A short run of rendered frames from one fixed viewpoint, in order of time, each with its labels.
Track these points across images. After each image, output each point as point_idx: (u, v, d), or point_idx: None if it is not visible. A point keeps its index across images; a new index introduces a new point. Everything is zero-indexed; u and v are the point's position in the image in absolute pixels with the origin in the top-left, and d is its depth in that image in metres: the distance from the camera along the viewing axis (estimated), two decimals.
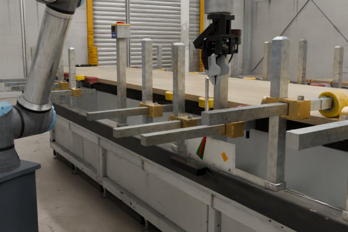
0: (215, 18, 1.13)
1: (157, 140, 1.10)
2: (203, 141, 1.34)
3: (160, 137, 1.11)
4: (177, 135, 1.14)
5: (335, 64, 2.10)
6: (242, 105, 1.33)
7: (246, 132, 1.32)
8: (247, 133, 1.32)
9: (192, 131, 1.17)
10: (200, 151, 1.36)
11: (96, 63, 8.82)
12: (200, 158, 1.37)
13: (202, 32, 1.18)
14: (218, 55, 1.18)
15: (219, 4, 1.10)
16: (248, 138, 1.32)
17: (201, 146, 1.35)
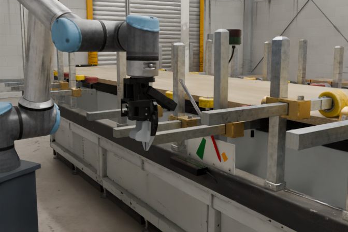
0: None
1: (164, 139, 1.11)
2: (214, 143, 1.29)
3: (167, 136, 1.12)
4: (184, 134, 1.15)
5: (335, 64, 2.10)
6: (246, 105, 1.34)
7: (251, 131, 1.33)
8: (252, 132, 1.33)
9: (198, 130, 1.18)
10: (217, 156, 1.28)
11: (96, 63, 8.82)
12: (200, 158, 1.37)
13: None
14: (149, 119, 1.08)
15: (126, 67, 1.07)
16: (252, 136, 1.33)
17: (215, 149, 1.29)
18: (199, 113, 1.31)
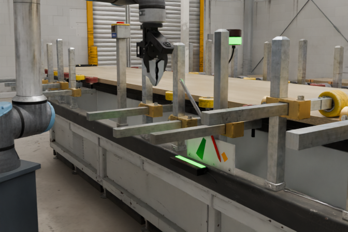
0: None
1: (166, 139, 1.12)
2: (214, 143, 1.29)
3: (169, 135, 1.12)
4: (186, 133, 1.16)
5: (335, 64, 2.10)
6: (247, 105, 1.34)
7: (252, 131, 1.33)
8: (253, 132, 1.33)
9: (200, 129, 1.18)
10: (217, 156, 1.28)
11: (96, 63, 8.82)
12: (200, 158, 1.37)
13: (165, 38, 1.27)
14: (151, 59, 1.29)
15: None
16: (254, 136, 1.34)
17: (215, 149, 1.29)
18: (199, 113, 1.31)
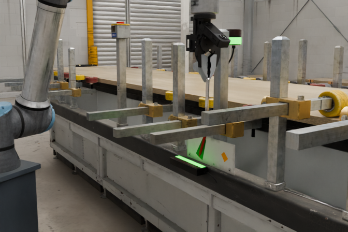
0: None
1: (166, 139, 1.12)
2: (203, 141, 1.34)
3: (169, 135, 1.12)
4: (186, 133, 1.16)
5: (335, 64, 2.10)
6: (247, 105, 1.34)
7: (252, 131, 1.33)
8: (253, 132, 1.33)
9: (200, 129, 1.18)
10: (200, 150, 1.36)
11: (96, 63, 8.82)
12: (200, 158, 1.37)
13: (219, 30, 1.18)
14: (203, 53, 1.20)
15: None
16: (254, 136, 1.34)
17: (201, 145, 1.35)
18: None
